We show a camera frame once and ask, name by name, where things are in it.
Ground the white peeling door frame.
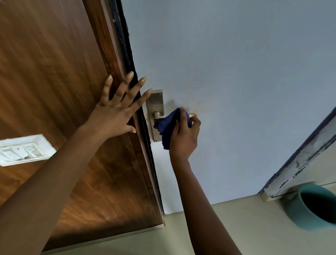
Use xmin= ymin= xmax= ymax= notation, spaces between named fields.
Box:
xmin=258 ymin=106 xmax=336 ymax=202

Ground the dark blue cleaning cloth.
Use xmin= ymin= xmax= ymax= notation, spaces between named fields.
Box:
xmin=153 ymin=107 xmax=193 ymax=150

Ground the white switch plate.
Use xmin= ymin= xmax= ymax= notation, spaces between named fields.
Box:
xmin=0 ymin=134 xmax=57 ymax=167

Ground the teal plastic bucket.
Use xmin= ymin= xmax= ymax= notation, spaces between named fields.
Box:
xmin=286 ymin=184 xmax=336 ymax=232

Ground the person's left forearm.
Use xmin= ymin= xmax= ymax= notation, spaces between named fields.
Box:
xmin=0 ymin=124 xmax=106 ymax=255

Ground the silver door handle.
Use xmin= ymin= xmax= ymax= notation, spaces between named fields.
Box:
xmin=146 ymin=89 xmax=165 ymax=142

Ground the person's right forearm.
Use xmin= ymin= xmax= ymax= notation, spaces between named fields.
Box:
xmin=170 ymin=155 xmax=243 ymax=255

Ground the brown wooden panel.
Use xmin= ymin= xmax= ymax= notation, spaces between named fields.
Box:
xmin=0 ymin=0 xmax=165 ymax=251

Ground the person's right hand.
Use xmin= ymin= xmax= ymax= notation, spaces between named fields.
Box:
xmin=169 ymin=106 xmax=202 ymax=161

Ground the white door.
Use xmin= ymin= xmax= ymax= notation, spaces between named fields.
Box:
xmin=119 ymin=0 xmax=336 ymax=214

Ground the person's left hand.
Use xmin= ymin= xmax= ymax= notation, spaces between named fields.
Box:
xmin=83 ymin=71 xmax=153 ymax=140

